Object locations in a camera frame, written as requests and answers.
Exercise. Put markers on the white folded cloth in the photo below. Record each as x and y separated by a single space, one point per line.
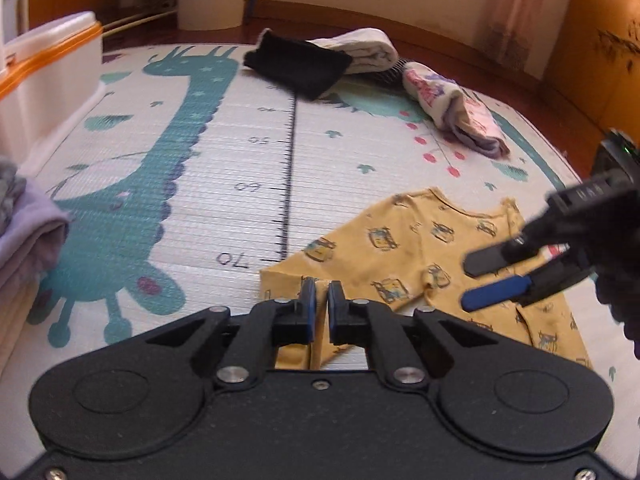
365 50

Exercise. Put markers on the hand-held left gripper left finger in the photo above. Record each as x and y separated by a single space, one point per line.
310 307

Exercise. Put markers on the lavender folded cloth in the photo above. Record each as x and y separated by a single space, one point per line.
30 240

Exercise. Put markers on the black folded cloth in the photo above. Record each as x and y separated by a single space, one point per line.
297 65

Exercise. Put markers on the grey cloth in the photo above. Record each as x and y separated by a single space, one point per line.
9 190

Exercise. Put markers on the white pipe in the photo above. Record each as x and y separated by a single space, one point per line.
140 19

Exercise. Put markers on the white box with orange lid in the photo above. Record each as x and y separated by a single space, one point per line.
45 85

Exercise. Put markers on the colourful cartoon play mat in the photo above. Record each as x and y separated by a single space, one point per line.
200 160

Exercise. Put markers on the white pink printed garment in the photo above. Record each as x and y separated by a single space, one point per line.
450 105

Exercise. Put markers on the yellow printed shirt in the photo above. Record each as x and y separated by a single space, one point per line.
400 240

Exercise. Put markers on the beige curtain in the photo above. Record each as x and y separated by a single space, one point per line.
525 5

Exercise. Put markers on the wooden cabinet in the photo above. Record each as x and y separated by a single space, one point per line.
595 50

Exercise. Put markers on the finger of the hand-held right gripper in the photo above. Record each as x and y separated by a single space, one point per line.
495 294
490 261

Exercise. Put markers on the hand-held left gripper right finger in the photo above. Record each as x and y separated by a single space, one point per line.
331 310

